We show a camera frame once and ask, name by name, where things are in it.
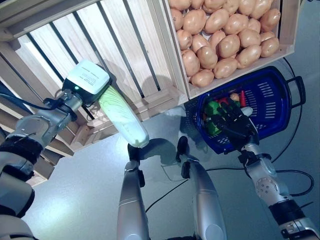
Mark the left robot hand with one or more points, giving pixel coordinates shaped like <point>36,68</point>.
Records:
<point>87,77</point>

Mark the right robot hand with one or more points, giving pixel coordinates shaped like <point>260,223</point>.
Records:
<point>237,125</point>

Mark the green white napa cabbage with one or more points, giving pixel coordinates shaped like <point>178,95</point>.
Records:
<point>214,128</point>
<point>122,115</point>

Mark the blue plastic shopping basket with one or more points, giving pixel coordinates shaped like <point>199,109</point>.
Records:
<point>272,105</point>

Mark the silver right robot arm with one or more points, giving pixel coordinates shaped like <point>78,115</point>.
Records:
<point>267,185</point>

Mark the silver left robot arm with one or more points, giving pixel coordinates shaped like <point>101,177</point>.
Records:
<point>37,125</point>

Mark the orange red carrot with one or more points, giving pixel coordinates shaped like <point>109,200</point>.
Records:
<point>242,98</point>

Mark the red tomato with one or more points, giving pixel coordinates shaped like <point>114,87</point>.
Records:
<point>223,101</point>

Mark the small beige onion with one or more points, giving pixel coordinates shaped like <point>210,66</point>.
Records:
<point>234,97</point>

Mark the wooden slat crate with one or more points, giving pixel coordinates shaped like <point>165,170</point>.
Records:
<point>287,30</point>
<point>130,50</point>

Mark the silver right robot leg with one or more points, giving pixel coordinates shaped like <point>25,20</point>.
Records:
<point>205,197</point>

